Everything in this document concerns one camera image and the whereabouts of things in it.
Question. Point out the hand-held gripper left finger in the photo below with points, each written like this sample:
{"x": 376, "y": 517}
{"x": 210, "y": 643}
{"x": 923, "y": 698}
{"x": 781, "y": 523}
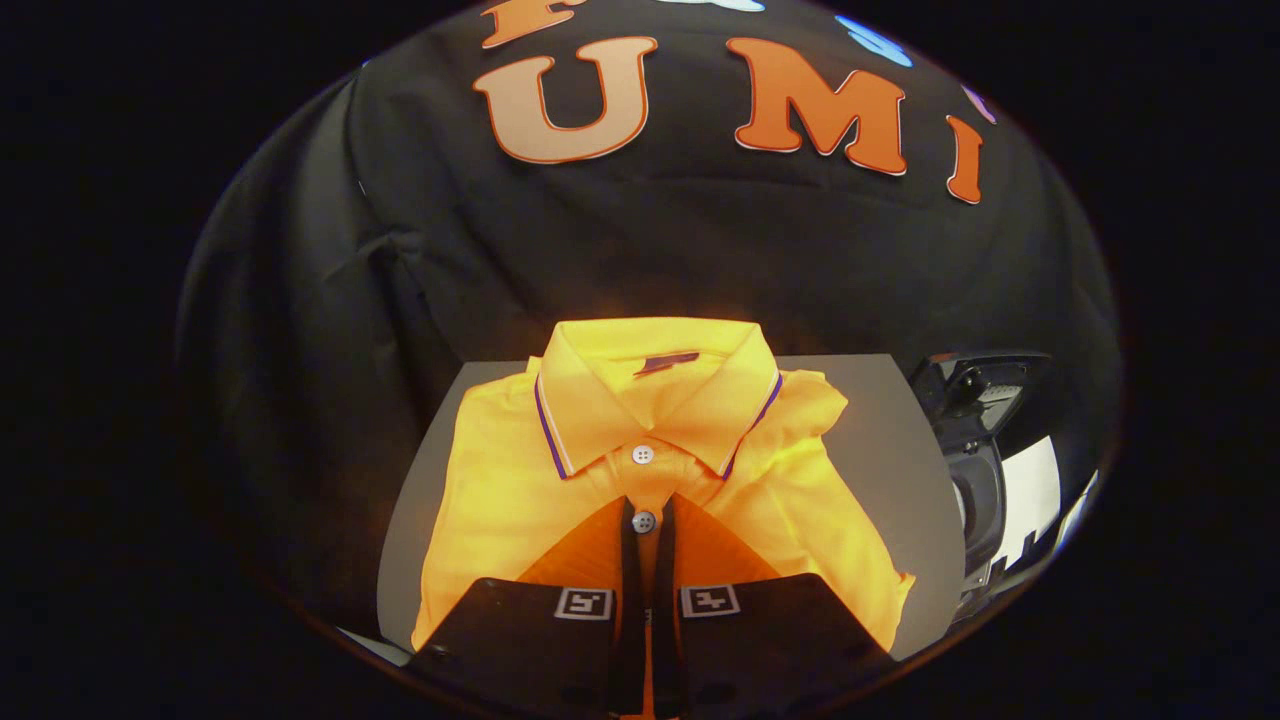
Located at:
{"x": 630, "y": 560}

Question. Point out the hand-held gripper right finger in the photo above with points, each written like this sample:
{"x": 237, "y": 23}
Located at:
{"x": 665, "y": 560}

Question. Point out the yellow polo shirt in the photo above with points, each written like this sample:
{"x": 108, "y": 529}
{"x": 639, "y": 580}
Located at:
{"x": 520, "y": 480}

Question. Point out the dark washing machine lid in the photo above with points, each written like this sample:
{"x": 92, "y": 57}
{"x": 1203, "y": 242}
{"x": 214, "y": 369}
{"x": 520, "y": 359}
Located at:
{"x": 975, "y": 390}

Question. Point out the white board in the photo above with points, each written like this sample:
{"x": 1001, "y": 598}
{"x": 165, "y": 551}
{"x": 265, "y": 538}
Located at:
{"x": 1032, "y": 495}

